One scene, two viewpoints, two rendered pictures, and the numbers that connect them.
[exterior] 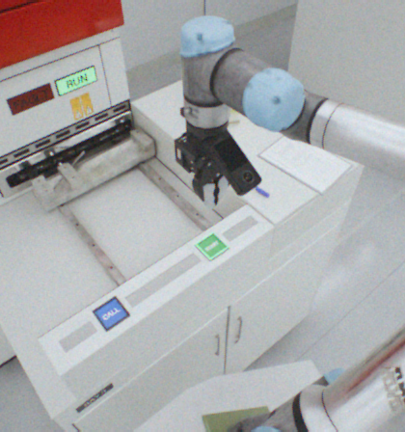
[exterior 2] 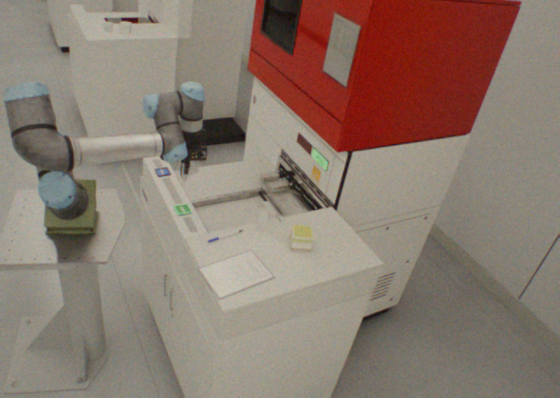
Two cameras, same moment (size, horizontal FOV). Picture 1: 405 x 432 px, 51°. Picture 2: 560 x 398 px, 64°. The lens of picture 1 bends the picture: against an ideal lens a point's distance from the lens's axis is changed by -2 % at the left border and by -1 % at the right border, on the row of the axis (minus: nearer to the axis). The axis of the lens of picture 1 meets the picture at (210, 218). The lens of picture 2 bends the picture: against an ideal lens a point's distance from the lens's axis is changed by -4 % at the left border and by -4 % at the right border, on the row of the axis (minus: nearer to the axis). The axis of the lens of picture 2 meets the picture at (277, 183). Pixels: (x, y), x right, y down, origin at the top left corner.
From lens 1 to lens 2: 171 cm
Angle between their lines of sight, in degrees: 68
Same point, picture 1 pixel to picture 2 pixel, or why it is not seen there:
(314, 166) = (227, 275)
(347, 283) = not seen: outside the picture
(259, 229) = (185, 231)
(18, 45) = (301, 110)
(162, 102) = (328, 220)
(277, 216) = (190, 240)
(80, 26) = (321, 129)
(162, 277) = (174, 191)
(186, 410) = (115, 211)
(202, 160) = not seen: hidden behind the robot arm
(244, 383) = (113, 233)
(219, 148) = not seen: hidden behind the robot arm
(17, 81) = (304, 129)
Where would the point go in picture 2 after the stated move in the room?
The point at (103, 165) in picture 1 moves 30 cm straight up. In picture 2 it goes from (286, 202) to (298, 142)
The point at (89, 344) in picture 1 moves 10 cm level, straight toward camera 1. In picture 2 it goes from (151, 164) to (127, 167)
